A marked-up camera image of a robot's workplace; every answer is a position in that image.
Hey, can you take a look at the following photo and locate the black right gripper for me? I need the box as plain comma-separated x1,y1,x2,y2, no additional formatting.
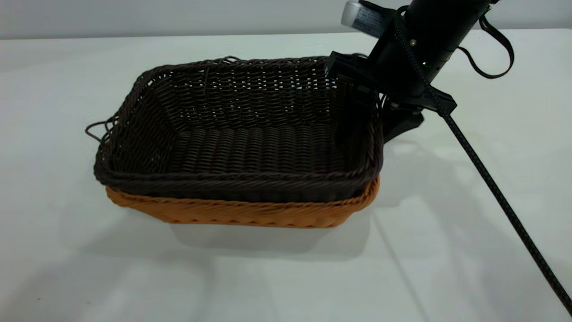
326,22,465,148

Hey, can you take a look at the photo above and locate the dark brown wicker basket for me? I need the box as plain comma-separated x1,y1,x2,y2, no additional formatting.
85,55,385,204

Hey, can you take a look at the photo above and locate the orange wicker basket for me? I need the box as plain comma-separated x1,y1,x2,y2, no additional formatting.
105,177,380,229

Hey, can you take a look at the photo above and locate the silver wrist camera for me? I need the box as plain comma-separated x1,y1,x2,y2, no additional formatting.
341,0,396,38

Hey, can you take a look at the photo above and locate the black braided cable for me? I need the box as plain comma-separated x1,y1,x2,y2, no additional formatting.
392,8,572,316

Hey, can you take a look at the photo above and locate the black looped cable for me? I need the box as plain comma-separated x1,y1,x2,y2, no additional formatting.
457,13,515,80

